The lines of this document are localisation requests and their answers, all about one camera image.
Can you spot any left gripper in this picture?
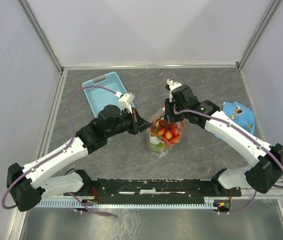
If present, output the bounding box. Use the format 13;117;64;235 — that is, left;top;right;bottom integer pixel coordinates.
106;107;152;138

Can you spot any red lychee cluster with leaves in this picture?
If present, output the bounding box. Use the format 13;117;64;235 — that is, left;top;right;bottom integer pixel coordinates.
151;118;180;141

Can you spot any clear zip top bag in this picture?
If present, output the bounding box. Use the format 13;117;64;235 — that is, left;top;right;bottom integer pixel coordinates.
146;105;185;158

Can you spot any green grape bunch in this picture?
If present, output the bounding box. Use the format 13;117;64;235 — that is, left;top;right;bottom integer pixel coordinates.
150;142;166;152

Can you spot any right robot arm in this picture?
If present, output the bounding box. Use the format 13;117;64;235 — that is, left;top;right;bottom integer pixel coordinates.
164;80;283;196

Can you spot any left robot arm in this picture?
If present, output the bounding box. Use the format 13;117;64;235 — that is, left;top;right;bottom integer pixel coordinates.
4;105;151;212

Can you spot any light blue plastic basket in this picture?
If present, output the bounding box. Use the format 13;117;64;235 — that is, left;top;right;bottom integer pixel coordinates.
82;71;127;118

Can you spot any blue printed cloth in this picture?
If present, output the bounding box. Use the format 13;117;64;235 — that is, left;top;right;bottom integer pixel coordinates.
222;101;256;135

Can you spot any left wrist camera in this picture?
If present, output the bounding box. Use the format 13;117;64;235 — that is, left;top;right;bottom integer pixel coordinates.
115;91;135;114

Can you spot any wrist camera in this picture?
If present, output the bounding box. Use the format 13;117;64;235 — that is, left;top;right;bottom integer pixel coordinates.
165;79;182;103
115;91;135;114

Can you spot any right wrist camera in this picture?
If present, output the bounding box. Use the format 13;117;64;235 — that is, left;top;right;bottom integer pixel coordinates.
165;79;182;103

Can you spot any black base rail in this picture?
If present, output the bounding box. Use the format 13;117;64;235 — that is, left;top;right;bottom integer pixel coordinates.
74;178;242;204

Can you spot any light blue cable duct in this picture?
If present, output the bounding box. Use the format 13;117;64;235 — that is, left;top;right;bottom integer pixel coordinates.
35;197;217;210

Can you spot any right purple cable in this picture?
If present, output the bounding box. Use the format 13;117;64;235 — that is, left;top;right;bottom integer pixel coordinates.
167;76;283;216

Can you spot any purple cable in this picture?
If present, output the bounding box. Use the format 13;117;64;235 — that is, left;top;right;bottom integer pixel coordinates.
1;85;122;217
167;76;283;216

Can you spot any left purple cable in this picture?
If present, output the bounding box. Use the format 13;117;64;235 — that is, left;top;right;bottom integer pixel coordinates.
1;85;122;217

